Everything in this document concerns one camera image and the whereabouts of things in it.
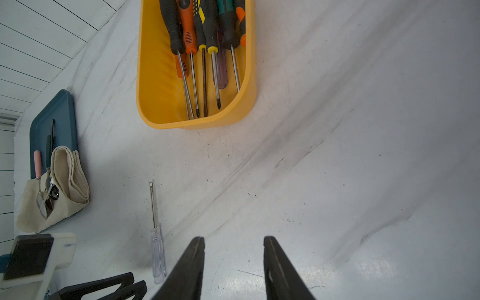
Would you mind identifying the beige linen cloth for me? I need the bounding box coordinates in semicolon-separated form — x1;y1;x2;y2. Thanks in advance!
16;146;90;233

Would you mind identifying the pink handled spoon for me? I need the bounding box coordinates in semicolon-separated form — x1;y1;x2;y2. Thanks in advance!
34;150;47;218

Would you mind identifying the black yellow phillips screwdriver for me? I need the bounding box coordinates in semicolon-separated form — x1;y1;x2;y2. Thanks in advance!
199;0;221;110

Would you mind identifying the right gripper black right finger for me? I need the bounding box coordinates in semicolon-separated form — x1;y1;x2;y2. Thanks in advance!
263;236;315;300

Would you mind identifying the large orange grey screwdriver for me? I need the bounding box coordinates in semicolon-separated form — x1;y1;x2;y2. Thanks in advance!
176;0;200;118

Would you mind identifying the black yellow dotted screwdriver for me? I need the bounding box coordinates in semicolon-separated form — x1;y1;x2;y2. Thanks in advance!
193;0;208;117

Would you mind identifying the black screwdriver yellow cap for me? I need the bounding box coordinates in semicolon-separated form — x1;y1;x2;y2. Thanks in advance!
159;0;194;120

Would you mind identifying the small clear handled screwdriver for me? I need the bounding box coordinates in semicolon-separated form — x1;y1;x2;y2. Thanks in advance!
149;181;166;285

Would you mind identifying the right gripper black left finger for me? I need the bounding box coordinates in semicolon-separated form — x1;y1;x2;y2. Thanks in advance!
152;236;205;300

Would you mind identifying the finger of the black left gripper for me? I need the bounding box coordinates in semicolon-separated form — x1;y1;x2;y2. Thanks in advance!
100;281;148;300
56;272;135;300

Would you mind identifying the yellow plastic storage box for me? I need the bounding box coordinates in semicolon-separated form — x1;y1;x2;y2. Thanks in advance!
137;1;257;130

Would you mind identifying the purple clear handled screwdriver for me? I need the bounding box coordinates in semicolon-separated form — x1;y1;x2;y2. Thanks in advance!
217;45;228;90

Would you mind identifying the green handled gold fork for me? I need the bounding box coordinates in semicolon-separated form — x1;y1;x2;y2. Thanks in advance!
44;134;53;193

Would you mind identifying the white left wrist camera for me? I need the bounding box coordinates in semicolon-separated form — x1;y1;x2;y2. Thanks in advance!
1;232;77;300

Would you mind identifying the green black screwdriver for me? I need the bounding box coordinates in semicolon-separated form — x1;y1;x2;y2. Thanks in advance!
217;0;241;91

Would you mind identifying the small orange black screwdriver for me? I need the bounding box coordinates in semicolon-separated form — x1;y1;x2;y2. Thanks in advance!
234;0;246;48

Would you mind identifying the teal plastic tray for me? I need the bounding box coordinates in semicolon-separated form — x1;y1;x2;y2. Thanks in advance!
29;89;78;179

